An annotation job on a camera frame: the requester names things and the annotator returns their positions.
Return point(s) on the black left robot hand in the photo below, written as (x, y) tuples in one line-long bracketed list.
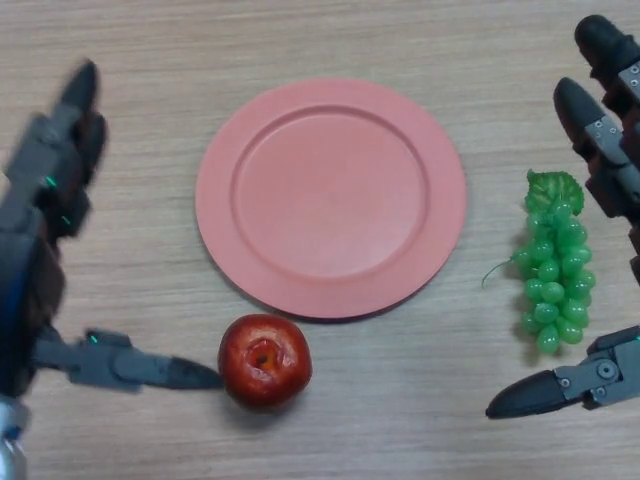
[(25, 210)]

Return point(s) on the pink round plate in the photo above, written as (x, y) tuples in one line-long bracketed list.
[(331, 200)]

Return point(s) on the green grape bunch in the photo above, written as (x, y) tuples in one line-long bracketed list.
[(555, 280)]

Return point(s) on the red apple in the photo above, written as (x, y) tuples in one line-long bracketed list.
[(265, 365)]

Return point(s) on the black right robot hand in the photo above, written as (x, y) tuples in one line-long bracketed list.
[(617, 165)]

